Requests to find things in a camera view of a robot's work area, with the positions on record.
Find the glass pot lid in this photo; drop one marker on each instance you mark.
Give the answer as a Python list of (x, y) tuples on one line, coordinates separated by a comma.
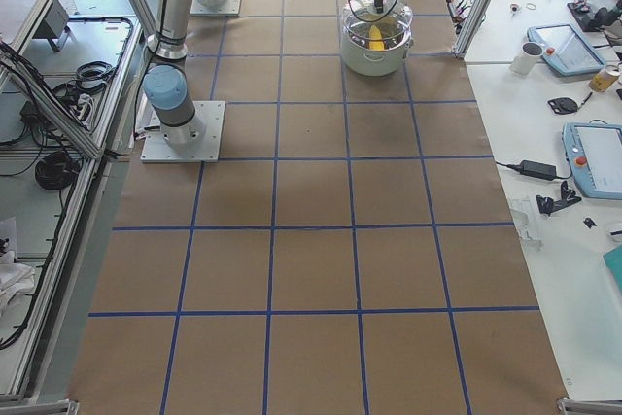
[(392, 19)]

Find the yellow corn cob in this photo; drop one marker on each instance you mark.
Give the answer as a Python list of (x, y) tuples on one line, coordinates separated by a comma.
[(375, 39)]

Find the white cooking pot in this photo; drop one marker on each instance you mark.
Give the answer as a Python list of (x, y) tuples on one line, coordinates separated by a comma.
[(360, 59)]

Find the white mug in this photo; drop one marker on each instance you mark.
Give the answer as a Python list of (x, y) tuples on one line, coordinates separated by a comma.
[(527, 57)]

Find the blue teach pendant far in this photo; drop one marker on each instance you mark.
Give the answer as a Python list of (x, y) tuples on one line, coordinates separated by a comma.
[(566, 49)]

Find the blue teach pendant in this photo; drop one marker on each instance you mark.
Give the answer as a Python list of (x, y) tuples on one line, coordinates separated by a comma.
[(566, 49), (594, 153)]

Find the black small power brick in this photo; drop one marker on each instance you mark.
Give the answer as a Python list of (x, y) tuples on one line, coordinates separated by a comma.
[(538, 170)]

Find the brown paper table cover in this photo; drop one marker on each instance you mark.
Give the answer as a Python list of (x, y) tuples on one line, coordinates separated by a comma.
[(351, 252)]

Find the blue teach pendant near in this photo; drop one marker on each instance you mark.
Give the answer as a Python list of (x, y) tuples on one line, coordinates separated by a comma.
[(594, 153)]

